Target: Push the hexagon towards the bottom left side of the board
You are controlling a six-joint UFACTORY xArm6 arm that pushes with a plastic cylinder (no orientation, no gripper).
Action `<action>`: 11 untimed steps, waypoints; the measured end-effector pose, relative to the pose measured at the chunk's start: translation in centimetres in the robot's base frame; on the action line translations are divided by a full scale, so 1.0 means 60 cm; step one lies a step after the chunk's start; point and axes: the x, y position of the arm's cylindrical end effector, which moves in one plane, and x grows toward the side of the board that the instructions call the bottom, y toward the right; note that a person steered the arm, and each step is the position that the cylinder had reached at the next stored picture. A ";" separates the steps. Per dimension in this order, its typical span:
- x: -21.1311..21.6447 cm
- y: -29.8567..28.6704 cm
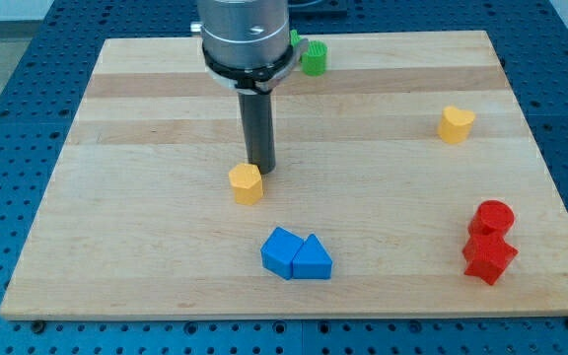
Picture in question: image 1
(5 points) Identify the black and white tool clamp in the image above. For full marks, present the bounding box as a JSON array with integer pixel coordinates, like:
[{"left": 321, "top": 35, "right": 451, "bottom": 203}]
[{"left": 202, "top": 38, "right": 309, "bottom": 95}]

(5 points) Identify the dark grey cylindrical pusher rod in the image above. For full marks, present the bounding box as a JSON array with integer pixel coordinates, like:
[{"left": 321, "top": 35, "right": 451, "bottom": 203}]
[{"left": 238, "top": 94, "right": 276, "bottom": 175}]

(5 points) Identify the yellow hexagon block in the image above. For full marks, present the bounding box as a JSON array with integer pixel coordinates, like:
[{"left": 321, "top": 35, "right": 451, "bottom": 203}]
[{"left": 228, "top": 163, "right": 263, "bottom": 205}]

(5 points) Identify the green block behind arm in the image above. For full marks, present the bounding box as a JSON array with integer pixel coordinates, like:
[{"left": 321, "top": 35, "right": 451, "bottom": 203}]
[{"left": 290, "top": 30, "right": 303, "bottom": 47}]

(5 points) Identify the wooden board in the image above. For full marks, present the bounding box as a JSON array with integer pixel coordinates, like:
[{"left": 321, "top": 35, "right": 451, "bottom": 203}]
[{"left": 0, "top": 31, "right": 568, "bottom": 320}]

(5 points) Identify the green cylinder block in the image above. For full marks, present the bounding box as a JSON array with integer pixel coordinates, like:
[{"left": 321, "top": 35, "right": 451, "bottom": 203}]
[{"left": 301, "top": 40, "right": 328, "bottom": 77}]

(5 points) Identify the blue cube block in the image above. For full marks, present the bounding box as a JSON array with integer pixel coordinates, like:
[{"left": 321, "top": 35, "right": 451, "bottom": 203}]
[{"left": 260, "top": 227, "right": 304, "bottom": 280}]

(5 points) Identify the blue triangle block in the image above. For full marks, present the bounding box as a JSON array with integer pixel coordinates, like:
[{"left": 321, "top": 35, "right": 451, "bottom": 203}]
[{"left": 292, "top": 234, "right": 333, "bottom": 280}]

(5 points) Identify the yellow heart block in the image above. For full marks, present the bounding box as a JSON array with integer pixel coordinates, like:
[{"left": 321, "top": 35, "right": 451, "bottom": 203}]
[{"left": 437, "top": 106, "right": 476, "bottom": 144}]

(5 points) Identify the red cylinder block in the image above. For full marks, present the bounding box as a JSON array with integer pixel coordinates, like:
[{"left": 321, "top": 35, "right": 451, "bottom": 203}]
[{"left": 467, "top": 200, "right": 515, "bottom": 236}]

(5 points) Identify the red star block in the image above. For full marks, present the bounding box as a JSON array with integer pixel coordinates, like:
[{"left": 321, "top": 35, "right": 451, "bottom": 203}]
[{"left": 462, "top": 233, "right": 518, "bottom": 285}]

